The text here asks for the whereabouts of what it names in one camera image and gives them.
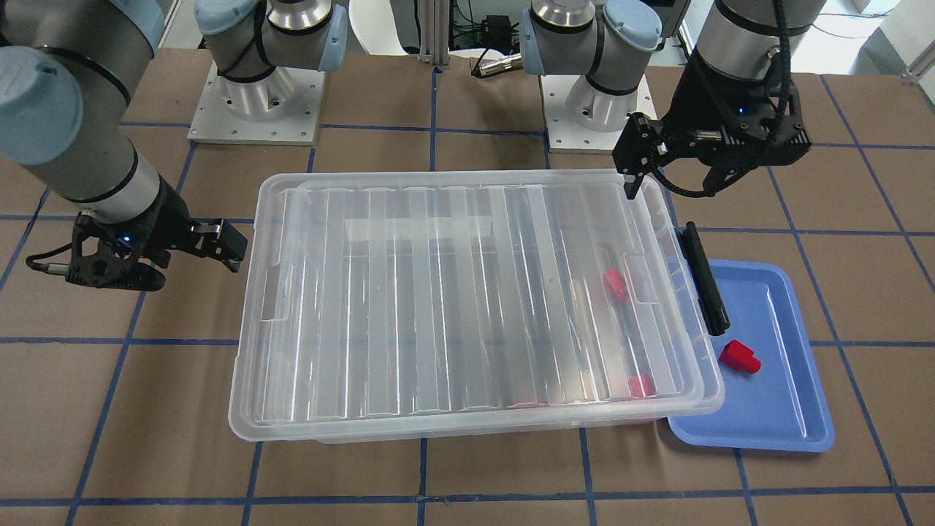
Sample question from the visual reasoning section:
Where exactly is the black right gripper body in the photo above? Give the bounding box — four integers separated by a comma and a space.
66, 180, 206, 291

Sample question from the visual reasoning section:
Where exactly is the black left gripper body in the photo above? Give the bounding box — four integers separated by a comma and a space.
612, 58, 812, 192

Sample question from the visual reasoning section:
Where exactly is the clear plastic box lid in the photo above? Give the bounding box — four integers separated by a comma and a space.
228, 170, 725, 443

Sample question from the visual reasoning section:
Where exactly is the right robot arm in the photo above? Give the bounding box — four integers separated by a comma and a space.
2, 1, 348, 291

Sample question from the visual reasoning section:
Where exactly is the red block upper pair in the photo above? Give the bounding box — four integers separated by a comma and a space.
627, 374, 657, 400

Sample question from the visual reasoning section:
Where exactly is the clear plastic storage box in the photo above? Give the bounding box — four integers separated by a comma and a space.
241, 172, 724, 445

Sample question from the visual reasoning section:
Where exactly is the blue plastic tray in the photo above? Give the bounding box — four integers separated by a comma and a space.
668, 259, 835, 453

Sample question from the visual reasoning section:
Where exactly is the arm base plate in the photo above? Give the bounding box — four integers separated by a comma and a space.
188, 64, 327, 146
540, 75, 657, 154

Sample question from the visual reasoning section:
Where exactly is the black box latch handle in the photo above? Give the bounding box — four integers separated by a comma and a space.
678, 222, 730, 337

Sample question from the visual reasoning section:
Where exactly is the aluminium frame post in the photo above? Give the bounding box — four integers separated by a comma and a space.
416, 0, 454, 70

